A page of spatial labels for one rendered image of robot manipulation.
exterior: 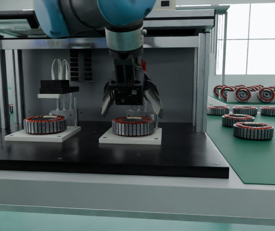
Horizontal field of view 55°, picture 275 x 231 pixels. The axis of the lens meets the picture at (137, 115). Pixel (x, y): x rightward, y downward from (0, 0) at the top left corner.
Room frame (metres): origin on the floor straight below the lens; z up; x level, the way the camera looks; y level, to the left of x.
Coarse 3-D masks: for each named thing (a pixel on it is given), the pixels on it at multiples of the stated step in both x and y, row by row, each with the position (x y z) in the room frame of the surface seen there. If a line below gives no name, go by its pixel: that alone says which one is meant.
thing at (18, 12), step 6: (0, 12) 0.57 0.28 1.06; (6, 12) 0.56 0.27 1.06; (12, 12) 0.56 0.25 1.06; (18, 12) 0.56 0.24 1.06; (24, 12) 0.56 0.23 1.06; (30, 12) 0.56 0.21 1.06; (0, 18) 0.57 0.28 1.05; (6, 18) 0.56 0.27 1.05; (12, 18) 0.56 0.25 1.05; (18, 18) 0.56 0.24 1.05; (24, 18) 0.56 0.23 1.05; (30, 18) 0.56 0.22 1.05; (36, 18) 0.57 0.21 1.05; (30, 24) 0.57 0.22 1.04; (36, 24) 0.57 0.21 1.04
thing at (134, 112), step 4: (128, 112) 0.82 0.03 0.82; (132, 112) 0.82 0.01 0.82; (136, 112) 0.82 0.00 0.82; (140, 112) 0.81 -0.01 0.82; (144, 112) 0.81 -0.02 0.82; (148, 112) 0.81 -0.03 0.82; (128, 116) 0.82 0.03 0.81; (136, 116) 0.82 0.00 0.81; (144, 116) 0.81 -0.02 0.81; (148, 116) 0.81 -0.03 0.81
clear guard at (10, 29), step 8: (0, 24) 0.60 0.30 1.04; (8, 24) 0.60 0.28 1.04; (16, 24) 0.60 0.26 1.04; (24, 24) 0.59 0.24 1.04; (0, 32) 0.58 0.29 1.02; (8, 32) 0.58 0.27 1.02; (16, 32) 0.58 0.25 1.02; (24, 32) 0.57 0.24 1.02; (32, 32) 0.57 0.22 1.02; (40, 32) 0.57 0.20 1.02; (80, 32) 0.82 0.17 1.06; (88, 32) 0.82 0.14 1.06; (96, 32) 0.82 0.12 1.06
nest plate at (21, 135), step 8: (72, 128) 0.75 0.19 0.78; (80, 128) 0.78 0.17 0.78; (8, 136) 0.65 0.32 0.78; (16, 136) 0.65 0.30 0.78; (24, 136) 0.65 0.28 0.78; (32, 136) 0.65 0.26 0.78; (40, 136) 0.65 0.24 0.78; (48, 136) 0.65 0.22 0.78; (56, 136) 0.65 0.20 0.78; (64, 136) 0.65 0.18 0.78
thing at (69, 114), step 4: (52, 112) 0.84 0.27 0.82; (56, 112) 0.84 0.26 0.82; (60, 112) 0.84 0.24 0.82; (64, 112) 0.84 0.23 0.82; (68, 112) 0.84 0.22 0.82; (72, 112) 0.84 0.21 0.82; (64, 116) 0.84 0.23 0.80; (68, 116) 0.84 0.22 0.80; (72, 116) 0.84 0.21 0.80; (68, 120) 0.84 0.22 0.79; (72, 120) 0.84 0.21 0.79; (68, 124) 0.84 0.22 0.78; (72, 124) 0.84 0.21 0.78
